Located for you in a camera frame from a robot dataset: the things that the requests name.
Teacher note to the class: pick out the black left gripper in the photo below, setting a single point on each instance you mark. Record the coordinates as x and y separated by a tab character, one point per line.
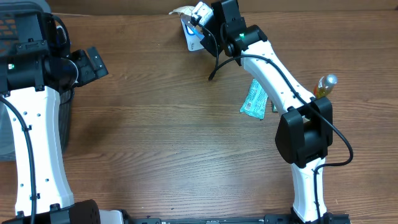
87	74

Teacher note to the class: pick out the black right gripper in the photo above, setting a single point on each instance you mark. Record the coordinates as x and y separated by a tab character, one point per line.
211	48

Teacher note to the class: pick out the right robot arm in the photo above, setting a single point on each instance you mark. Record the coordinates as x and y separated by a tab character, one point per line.
305	129

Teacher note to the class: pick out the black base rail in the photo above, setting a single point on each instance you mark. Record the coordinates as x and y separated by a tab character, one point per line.
217	220

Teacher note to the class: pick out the small teal box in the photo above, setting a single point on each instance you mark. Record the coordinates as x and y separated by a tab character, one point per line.
274	109

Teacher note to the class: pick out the white barcode scanner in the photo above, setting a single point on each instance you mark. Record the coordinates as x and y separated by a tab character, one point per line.
193	41

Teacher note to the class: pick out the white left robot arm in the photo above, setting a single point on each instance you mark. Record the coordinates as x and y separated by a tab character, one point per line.
44	195

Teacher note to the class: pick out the yellow oil bottle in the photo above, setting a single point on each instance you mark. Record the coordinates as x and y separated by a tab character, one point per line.
325	85

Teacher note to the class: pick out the teal snack packet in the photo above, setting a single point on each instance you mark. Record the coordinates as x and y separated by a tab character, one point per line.
255	102

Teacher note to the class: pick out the dark grey plastic basket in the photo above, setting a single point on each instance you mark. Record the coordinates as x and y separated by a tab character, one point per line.
37	75

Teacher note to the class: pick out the beige Pantree snack pouch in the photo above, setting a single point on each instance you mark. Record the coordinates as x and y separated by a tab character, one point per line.
184	13

